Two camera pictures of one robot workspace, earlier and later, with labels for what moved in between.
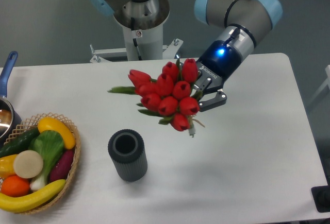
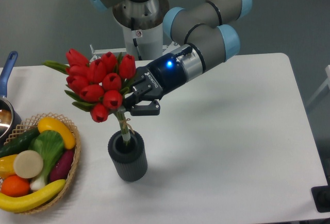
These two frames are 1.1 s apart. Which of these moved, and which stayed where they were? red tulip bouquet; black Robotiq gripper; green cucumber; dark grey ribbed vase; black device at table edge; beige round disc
Moved: black Robotiq gripper; red tulip bouquet
Stayed: green cucumber; beige round disc; dark grey ribbed vase; black device at table edge
